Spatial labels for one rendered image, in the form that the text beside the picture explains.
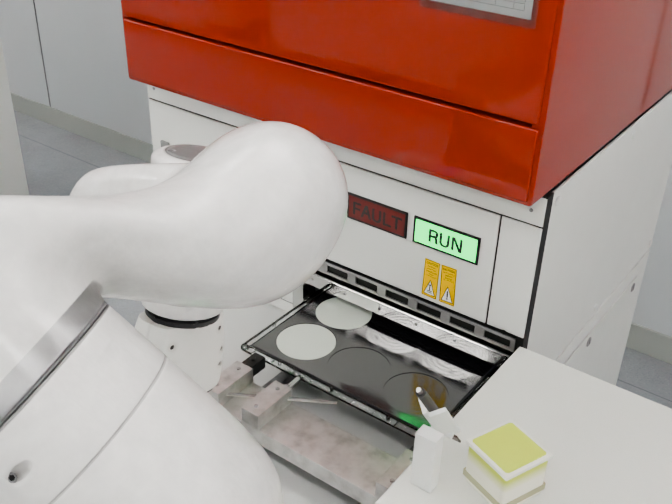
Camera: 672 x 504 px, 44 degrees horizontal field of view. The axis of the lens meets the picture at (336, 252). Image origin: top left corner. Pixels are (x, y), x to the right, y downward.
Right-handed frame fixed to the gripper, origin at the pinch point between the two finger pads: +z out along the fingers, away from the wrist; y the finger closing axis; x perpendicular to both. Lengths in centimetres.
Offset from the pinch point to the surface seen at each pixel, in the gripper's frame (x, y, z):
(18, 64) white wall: -338, -220, 38
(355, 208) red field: -17, -57, -10
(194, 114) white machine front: -54, -56, -18
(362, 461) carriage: 5.5, -33.8, 16.9
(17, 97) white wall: -343, -223, 57
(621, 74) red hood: 15, -75, -39
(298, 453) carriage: -2.7, -29.6, 17.8
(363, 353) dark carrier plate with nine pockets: -7, -52, 11
